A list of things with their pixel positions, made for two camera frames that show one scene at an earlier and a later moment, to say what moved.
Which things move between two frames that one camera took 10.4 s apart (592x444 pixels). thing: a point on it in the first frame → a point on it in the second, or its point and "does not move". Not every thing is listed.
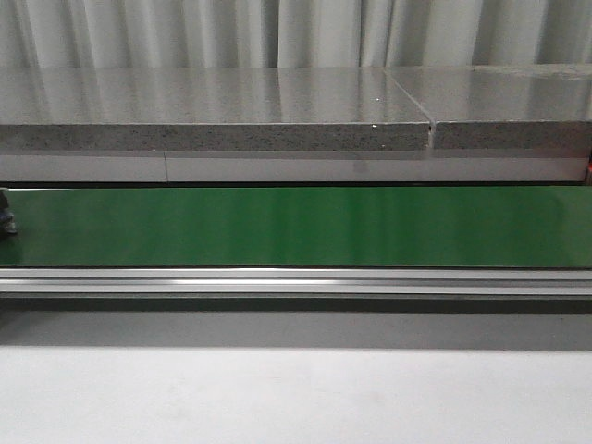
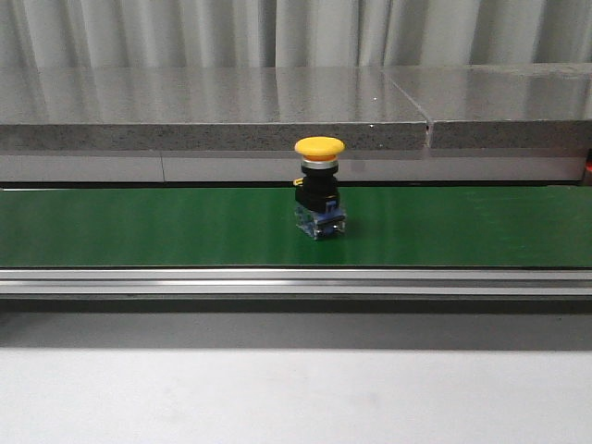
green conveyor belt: (302, 227) does not move
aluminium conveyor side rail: (293, 281) does not move
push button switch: (7, 219) → (319, 214)
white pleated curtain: (291, 34) does not move
